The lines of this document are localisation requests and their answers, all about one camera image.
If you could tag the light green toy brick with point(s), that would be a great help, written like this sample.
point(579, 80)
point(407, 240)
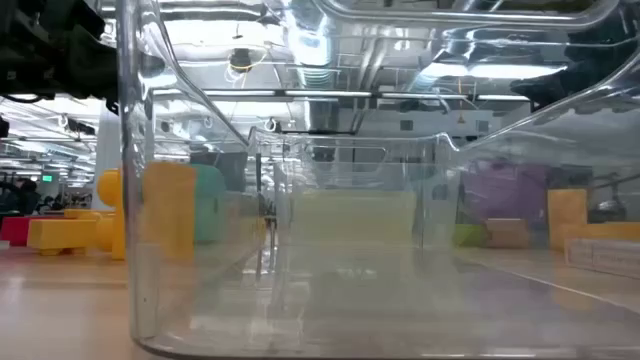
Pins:
point(467, 235)

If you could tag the large clear plastic container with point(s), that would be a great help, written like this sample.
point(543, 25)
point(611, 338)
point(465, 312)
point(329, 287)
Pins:
point(350, 320)

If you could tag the silver ventilation duct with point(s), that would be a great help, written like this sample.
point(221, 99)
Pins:
point(312, 45)

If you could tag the teal foam die black dots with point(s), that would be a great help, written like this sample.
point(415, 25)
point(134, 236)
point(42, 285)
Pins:
point(210, 210)

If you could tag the purple plastic bucket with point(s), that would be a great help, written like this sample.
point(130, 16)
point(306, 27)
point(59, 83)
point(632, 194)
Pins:
point(505, 190)

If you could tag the white building pillar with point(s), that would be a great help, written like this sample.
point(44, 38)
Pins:
point(107, 145)

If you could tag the black ceiling device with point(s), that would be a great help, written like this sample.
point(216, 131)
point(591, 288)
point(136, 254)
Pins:
point(241, 59)

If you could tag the tan cardboard box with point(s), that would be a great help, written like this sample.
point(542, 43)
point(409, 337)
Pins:
point(507, 233)

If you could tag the green exit sign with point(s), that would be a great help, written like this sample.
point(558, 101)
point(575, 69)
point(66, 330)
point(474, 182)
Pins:
point(47, 177)

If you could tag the person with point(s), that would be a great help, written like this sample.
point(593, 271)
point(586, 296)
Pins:
point(25, 197)

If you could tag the red toy brick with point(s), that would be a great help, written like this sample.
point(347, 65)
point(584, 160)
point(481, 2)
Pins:
point(20, 230)

